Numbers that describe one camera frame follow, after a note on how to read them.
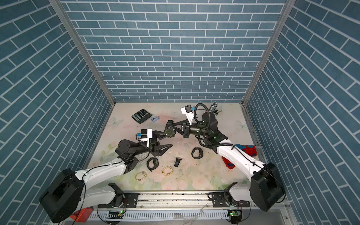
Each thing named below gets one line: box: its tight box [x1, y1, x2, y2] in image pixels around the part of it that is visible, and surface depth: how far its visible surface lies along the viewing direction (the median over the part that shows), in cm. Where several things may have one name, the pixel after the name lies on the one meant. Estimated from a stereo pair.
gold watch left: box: [135, 171, 148, 182], surface depth 83 cm
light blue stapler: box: [150, 116, 159, 123], surface depth 110 cm
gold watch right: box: [161, 165, 173, 176], surface depth 86 cm
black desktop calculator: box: [131, 108, 153, 124], surface depth 111 cm
